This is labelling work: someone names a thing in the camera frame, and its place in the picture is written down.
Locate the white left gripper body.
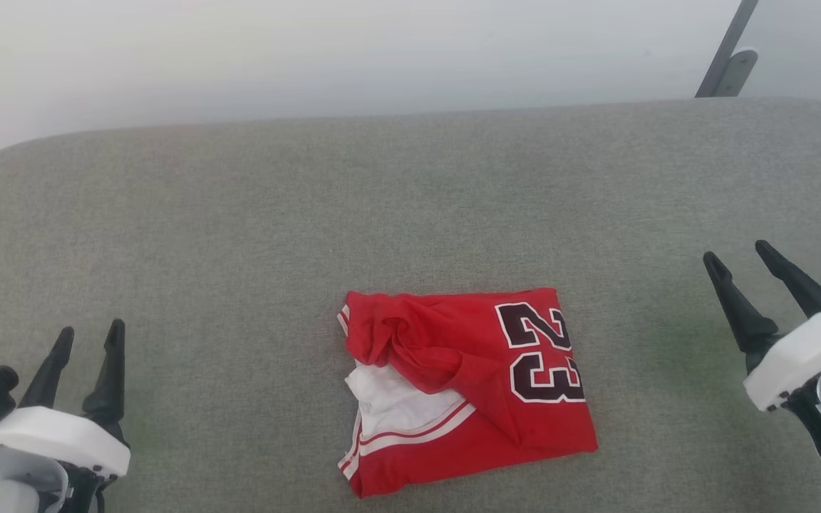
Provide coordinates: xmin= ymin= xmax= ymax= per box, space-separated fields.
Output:
xmin=0 ymin=405 xmax=132 ymax=479

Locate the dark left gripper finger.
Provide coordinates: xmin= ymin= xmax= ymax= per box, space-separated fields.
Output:
xmin=18 ymin=326 xmax=76 ymax=409
xmin=82 ymin=318 xmax=127 ymax=429

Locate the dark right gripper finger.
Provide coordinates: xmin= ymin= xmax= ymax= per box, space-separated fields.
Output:
xmin=702 ymin=251 xmax=780 ymax=375
xmin=754 ymin=239 xmax=821 ymax=318

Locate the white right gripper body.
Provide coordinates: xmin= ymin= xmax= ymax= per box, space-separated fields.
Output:
xmin=743 ymin=307 xmax=821 ymax=413

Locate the red and white basketball jersey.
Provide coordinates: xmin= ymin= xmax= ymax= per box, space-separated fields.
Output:
xmin=337 ymin=287 xmax=599 ymax=499

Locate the grey-green fabric sofa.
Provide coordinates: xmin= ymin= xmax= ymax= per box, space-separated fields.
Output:
xmin=0 ymin=97 xmax=821 ymax=513

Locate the grey metal bar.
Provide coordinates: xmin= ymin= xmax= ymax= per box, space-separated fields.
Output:
xmin=695 ymin=0 xmax=760 ymax=98

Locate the grey metal bracket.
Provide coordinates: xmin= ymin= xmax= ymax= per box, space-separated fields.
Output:
xmin=711 ymin=48 xmax=760 ymax=98

